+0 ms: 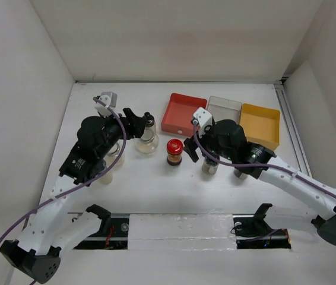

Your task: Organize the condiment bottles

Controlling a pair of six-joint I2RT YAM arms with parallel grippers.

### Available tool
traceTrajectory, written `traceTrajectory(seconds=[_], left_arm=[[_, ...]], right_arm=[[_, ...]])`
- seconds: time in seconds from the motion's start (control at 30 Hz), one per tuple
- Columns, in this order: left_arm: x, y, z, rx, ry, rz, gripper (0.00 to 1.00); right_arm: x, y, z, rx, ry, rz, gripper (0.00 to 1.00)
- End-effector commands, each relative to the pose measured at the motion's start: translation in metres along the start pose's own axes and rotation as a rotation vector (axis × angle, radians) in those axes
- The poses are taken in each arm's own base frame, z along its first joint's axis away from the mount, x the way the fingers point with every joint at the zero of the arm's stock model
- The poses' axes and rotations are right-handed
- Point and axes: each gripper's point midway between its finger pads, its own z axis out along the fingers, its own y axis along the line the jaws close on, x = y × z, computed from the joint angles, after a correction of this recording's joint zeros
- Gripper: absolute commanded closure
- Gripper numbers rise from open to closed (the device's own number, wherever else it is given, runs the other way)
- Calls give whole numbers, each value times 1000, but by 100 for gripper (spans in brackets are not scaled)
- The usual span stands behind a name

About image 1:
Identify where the yellow tray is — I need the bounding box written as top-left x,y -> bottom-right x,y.
239,103 -> 281,151

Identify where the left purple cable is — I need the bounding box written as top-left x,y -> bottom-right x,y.
0,102 -> 126,285

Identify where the red tray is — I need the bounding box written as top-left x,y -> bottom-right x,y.
161,93 -> 207,137

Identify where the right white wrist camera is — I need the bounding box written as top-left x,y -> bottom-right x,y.
191,107 -> 213,137

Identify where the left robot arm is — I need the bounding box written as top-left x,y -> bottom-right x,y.
0,108 -> 148,284

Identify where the wide clear glass jar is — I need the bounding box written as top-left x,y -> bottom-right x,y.
135,129 -> 159,154

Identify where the red-capped sauce bottle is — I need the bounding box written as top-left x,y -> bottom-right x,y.
166,139 -> 183,166

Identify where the black-capped spice bottle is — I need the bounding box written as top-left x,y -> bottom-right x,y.
202,157 -> 218,175

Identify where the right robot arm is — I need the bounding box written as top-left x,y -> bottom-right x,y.
184,117 -> 336,246

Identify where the black-capped glass bottle left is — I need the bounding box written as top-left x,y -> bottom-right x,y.
140,112 -> 156,141

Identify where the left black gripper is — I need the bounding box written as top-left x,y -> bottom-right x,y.
97,108 -> 147,158

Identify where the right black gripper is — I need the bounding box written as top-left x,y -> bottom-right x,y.
182,121 -> 235,162

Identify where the silver-lid brown spice jar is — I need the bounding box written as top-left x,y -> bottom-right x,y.
234,167 -> 249,180

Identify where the clear plastic tray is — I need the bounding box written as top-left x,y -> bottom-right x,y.
207,96 -> 242,124

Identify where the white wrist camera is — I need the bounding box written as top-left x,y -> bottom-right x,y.
191,107 -> 213,137
94,91 -> 118,118

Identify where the small white bottle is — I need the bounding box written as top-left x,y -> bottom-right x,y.
97,160 -> 113,185

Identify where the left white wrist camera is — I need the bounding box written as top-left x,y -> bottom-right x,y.
94,91 -> 118,118

